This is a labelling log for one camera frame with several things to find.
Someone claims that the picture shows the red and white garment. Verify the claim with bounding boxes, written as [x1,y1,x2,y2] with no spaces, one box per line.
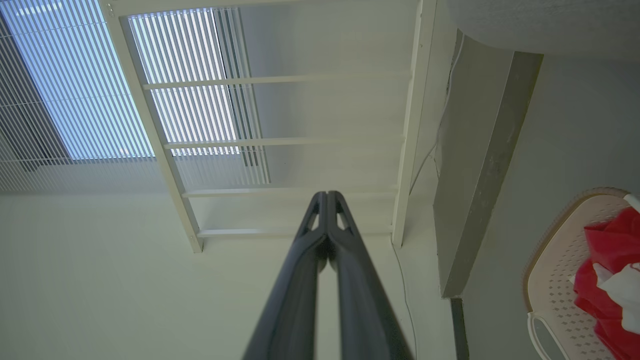
[573,206,640,360]

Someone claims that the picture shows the white wooden railing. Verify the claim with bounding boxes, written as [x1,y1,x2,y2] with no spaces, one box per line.
[99,0,439,254]

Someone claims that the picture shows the thin pale grey cable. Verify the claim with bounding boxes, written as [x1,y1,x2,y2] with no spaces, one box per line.
[390,34,466,360]

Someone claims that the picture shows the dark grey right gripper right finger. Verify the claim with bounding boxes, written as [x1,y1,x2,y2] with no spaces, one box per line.
[327,191,413,360]

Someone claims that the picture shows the black baseboard strip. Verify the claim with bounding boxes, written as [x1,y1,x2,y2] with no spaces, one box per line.
[450,297,471,360]

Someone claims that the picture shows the cream perforated plastic laundry basket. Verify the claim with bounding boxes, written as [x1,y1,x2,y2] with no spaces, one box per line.
[522,187,640,360]

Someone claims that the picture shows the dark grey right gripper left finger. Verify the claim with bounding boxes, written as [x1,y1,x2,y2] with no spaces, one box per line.
[243,191,328,360]

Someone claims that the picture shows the white window blinds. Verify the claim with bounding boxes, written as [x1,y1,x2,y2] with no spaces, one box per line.
[0,0,271,194]

